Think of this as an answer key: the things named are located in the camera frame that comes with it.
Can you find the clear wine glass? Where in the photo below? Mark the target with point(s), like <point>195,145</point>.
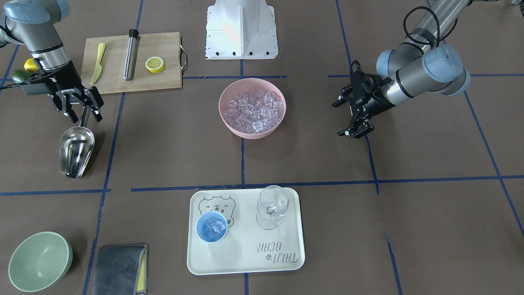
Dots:
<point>272,206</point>

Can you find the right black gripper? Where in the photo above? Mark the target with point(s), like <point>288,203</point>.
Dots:
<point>66,80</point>

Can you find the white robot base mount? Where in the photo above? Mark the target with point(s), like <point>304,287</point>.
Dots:
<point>241,29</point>

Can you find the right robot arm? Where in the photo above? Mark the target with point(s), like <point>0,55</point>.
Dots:
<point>31,23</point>

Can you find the steel muddler rod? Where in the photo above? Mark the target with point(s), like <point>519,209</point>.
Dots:
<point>131,55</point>

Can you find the green bowl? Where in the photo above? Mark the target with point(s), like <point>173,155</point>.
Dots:
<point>40,261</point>

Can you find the pile of clear ice cubes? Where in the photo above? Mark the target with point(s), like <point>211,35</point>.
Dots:
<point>254,113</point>

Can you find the pink bowl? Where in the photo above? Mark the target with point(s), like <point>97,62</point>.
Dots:
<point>248,85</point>

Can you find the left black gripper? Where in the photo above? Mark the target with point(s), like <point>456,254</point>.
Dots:
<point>375,101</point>

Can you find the yellow plastic knife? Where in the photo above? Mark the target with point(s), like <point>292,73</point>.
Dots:
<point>98,67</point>

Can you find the green lime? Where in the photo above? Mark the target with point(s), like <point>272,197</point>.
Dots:
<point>20,75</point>

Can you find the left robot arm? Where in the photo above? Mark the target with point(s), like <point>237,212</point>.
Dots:
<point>422,63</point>

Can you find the blue plastic cup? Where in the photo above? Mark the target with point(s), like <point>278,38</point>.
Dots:
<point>204,217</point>

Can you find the grey folded cloth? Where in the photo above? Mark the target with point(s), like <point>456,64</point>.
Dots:
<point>121,270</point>

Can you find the lemon half slice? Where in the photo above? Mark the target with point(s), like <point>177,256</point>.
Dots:
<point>155,64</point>

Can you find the steel ice scoop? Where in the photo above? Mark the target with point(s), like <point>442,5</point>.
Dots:
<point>76,147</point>

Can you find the wooden cutting board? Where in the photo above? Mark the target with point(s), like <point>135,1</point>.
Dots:
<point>166,45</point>

